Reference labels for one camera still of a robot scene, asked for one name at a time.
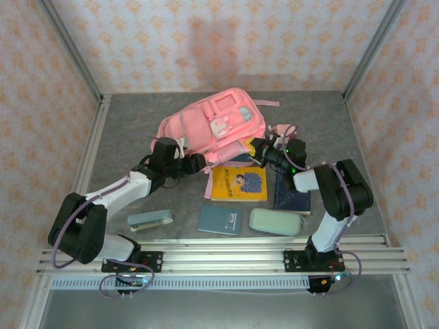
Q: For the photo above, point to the small plain teal notebook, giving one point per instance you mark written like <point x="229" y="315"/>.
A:
<point x="244" y="160"/>

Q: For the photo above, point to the yellow book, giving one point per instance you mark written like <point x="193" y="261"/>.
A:
<point x="226" y="185"/>

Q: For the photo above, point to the pink backpack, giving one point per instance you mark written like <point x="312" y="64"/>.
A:
<point x="195" y="127"/>

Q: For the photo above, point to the large navy book horse drawing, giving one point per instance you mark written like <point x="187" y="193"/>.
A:
<point x="291" y="204"/>

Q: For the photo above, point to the blue notebook white print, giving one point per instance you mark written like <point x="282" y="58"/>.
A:
<point x="216" y="219"/>

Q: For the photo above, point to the blue grey stapler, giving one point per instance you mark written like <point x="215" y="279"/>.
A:
<point x="151" y="219"/>

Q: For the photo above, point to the pale green pencil case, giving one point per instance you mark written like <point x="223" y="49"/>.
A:
<point x="274" y="222"/>

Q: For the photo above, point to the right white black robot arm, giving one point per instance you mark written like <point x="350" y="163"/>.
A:
<point x="343" y="192"/>

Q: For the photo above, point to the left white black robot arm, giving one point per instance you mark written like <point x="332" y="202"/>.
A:
<point x="116" y="190"/>

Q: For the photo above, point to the grey metal lower panel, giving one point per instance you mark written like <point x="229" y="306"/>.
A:
<point x="223" y="308"/>

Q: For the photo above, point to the aluminium side rail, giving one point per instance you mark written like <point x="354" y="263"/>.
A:
<point x="91" y="154"/>

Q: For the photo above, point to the aluminium rail frame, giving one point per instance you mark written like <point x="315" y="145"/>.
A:
<point x="223" y="260"/>

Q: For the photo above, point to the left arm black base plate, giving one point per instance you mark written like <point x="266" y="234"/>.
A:
<point x="156" y="262"/>

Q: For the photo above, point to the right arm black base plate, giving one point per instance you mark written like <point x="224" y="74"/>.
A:
<point x="291" y="260"/>

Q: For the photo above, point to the aluminium corner post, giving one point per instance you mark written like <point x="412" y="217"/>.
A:
<point x="74" y="55"/>
<point x="372" y="51"/>

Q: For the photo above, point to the aluminium frame leg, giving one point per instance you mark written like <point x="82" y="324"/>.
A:
<point x="411" y="305"/>
<point x="34" y="305"/>

